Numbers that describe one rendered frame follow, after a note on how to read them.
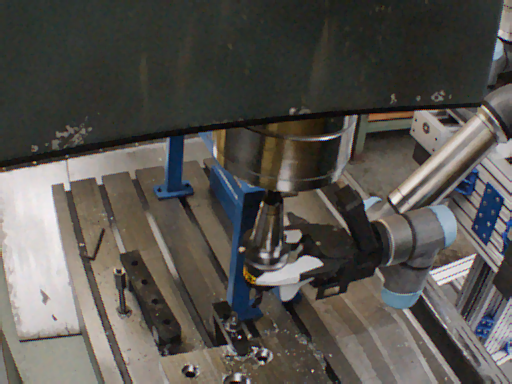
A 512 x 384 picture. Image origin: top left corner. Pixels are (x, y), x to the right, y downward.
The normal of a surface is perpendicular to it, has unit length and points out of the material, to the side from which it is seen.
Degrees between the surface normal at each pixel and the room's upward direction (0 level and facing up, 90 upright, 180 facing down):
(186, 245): 0
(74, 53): 90
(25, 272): 22
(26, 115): 90
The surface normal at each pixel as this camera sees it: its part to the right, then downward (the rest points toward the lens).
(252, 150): -0.44, 0.50
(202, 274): 0.11, -0.80
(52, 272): 0.25, -0.50
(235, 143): -0.65, 0.40
